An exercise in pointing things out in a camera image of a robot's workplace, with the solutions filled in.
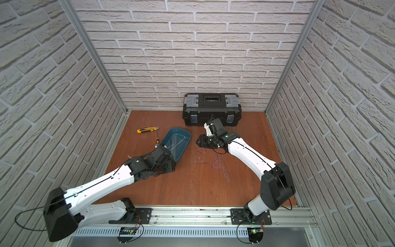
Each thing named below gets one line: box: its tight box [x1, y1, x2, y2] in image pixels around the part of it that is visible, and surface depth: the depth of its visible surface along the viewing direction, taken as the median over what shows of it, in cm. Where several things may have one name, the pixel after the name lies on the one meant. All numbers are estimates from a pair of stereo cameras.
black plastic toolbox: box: [182, 93, 243, 127], surface depth 102 cm
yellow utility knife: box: [136, 126, 160, 134], surface depth 109 cm
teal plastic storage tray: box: [159, 127, 192, 164], surface depth 102 cm
